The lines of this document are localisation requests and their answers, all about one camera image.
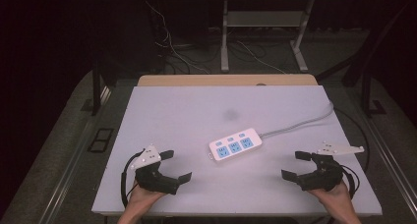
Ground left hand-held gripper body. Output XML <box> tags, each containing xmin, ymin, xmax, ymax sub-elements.
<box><xmin>130</xmin><ymin>144</ymin><xmax>180</xmax><ymax>196</ymax></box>

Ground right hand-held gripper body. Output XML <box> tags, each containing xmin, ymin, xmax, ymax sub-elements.
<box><xmin>296</xmin><ymin>140</ymin><xmax>365</xmax><ymax>193</ymax></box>

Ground person's left hand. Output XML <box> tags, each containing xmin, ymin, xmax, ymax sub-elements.
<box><xmin>126</xmin><ymin>180</ymin><xmax>166</xmax><ymax>218</ymax></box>

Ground person's right hand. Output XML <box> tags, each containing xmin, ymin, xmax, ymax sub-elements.
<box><xmin>307</xmin><ymin>180</ymin><xmax>353</xmax><ymax>216</ymax></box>

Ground white power strip blue sockets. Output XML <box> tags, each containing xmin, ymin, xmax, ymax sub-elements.
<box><xmin>208</xmin><ymin>128</ymin><xmax>264</xmax><ymax>162</ymax></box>

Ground black metal stand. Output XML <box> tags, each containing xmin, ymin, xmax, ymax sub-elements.
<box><xmin>340</xmin><ymin>1</ymin><xmax>414</xmax><ymax>118</ymax></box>

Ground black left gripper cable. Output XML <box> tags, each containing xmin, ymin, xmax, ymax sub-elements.
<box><xmin>120</xmin><ymin>150</ymin><xmax>146</xmax><ymax>209</ymax></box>

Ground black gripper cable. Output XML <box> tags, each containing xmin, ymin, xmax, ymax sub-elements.
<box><xmin>120</xmin><ymin>150</ymin><xmax>146</xmax><ymax>209</ymax></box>
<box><xmin>332</xmin><ymin>107</ymin><xmax>372</xmax><ymax>200</ymax></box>

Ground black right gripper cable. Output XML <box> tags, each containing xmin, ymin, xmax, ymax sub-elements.
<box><xmin>332</xmin><ymin>107</ymin><xmax>372</xmax><ymax>200</ymax></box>

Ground grey power strip cable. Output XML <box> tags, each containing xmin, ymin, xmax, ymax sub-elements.
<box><xmin>260</xmin><ymin>100</ymin><xmax>335</xmax><ymax>139</ymax></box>

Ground black floor frame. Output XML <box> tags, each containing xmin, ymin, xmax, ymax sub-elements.
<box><xmin>87</xmin><ymin>128</ymin><xmax>115</xmax><ymax>154</ymax></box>

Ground metal floor rail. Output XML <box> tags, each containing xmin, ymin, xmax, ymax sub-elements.
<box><xmin>362</xmin><ymin>114</ymin><xmax>417</xmax><ymax>218</ymax></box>
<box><xmin>38</xmin><ymin>85</ymin><xmax>112</xmax><ymax>224</ymax></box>

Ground white floor cables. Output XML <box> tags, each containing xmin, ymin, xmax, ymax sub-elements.
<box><xmin>145</xmin><ymin>0</ymin><xmax>287</xmax><ymax>76</ymax></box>

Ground grey metal desk frame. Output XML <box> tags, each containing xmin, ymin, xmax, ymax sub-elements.
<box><xmin>219</xmin><ymin>0</ymin><xmax>316</xmax><ymax>75</ymax></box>

